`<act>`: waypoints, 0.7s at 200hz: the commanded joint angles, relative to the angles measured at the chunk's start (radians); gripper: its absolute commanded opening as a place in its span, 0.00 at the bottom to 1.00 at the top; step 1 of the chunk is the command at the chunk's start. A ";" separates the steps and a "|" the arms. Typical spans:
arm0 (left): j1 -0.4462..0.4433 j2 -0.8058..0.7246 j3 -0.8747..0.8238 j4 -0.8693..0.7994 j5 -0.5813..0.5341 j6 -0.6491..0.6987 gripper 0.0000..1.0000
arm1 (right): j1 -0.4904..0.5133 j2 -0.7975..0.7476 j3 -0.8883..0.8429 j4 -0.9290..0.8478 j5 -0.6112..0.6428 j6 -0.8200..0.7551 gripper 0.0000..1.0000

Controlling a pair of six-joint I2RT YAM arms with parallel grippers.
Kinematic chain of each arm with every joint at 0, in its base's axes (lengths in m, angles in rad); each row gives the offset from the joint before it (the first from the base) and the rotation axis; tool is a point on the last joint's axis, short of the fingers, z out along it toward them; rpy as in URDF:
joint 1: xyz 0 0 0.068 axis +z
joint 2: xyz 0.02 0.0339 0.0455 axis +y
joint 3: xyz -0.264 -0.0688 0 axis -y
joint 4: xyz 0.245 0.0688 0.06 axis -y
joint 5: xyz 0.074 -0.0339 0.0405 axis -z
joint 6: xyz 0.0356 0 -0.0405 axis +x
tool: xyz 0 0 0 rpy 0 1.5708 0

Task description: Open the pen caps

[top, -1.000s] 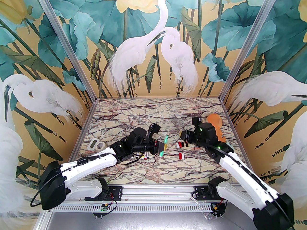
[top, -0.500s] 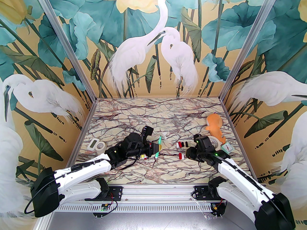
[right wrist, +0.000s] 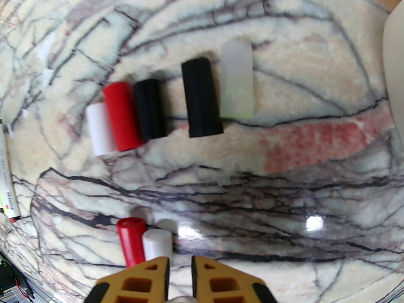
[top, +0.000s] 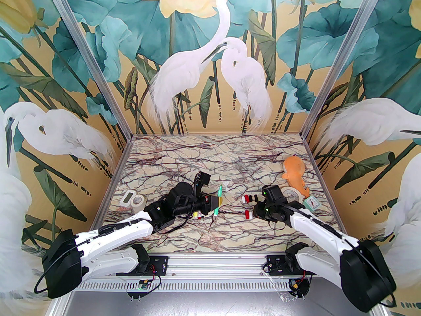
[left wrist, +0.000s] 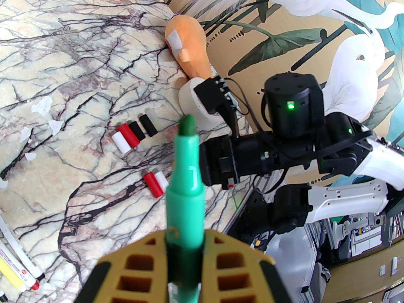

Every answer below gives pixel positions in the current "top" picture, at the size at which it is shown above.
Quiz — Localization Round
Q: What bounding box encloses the green pen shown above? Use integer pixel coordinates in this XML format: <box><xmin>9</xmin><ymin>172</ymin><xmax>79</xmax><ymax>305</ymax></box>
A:
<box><xmin>213</xmin><ymin>185</ymin><xmax>224</xmax><ymax>216</ymax></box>

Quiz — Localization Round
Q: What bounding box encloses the small green white card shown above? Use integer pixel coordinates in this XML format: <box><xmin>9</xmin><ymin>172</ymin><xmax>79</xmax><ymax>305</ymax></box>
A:
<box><xmin>303</xmin><ymin>196</ymin><xmax>320</xmax><ymax>212</ymax></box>

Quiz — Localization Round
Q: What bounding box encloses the orange plush toy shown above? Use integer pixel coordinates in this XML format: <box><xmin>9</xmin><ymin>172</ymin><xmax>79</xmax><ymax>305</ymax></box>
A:
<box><xmin>281</xmin><ymin>157</ymin><xmax>310</xmax><ymax>197</ymax></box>

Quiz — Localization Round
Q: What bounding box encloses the perforated metal strip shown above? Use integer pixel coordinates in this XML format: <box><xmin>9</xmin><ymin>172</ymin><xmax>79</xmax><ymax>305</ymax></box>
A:
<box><xmin>79</xmin><ymin>279</ymin><xmax>291</xmax><ymax>293</ymax></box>

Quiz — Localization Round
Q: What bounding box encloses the grey metal base sheet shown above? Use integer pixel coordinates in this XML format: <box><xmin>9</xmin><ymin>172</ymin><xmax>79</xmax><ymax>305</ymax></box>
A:
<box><xmin>53</xmin><ymin>291</ymin><xmax>365</xmax><ymax>316</ymax></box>

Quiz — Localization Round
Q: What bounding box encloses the aluminium table side rail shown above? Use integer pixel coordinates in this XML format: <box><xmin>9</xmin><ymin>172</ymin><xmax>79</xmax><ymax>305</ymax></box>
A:
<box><xmin>90</xmin><ymin>136</ymin><xmax>134</xmax><ymax>231</ymax></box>
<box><xmin>301</xmin><ymin>136</ymin><xmax>346</xmax><ymax>233</ymax></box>

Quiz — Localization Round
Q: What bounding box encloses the aluminium table edge rail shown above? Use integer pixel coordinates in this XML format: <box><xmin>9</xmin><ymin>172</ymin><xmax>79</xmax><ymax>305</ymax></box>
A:
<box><xmin>82</xmin><ymin>255</ymin><xmax>318</xmax><ymax>278</ymax></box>

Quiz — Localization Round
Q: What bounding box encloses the red black power wire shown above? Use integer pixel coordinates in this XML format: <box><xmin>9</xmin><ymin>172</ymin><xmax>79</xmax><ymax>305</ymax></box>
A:
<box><xmin>146</xmin><ymin>264</ymin><xmax>162</xmax><ymax>290</ymax></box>
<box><xmin>296</xmin><ymin>270</ymin><xmax>313</xmax><ymax>290</ymax></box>

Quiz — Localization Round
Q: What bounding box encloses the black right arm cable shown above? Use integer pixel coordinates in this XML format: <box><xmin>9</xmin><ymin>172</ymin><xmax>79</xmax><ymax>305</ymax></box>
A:
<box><xmin>385</xmin><ymin>285</ymin><xmax>399</xmax><ymax>308</ymax></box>

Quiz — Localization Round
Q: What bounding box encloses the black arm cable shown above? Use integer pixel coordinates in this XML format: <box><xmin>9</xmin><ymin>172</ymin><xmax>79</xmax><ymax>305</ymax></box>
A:
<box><xmin>385</xmin><ymin>285</ymin><xmax>399</xmax><ymax>308</ymax></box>
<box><xmin>34</xmin><ymin>259</ymin><xmax>50</xmax><ymax>295</ymax></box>

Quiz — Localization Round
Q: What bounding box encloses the aluminium frame post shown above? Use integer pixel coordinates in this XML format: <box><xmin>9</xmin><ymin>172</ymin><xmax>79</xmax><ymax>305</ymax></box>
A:
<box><xmin>42</xmin><ymin>0</ymin><xmax>134</xmax><ymax>137</ymax></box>
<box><xmin>302</xmin><ymin>0</ymin><xmax>387</xmax><ymax>137</ymax></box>

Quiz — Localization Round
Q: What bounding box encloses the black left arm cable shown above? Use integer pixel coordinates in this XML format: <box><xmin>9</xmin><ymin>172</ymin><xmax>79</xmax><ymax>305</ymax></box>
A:
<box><xmin>34</xmin><ymin>259</ymin><xmax>50</xmax><ymax>295</ymax></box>

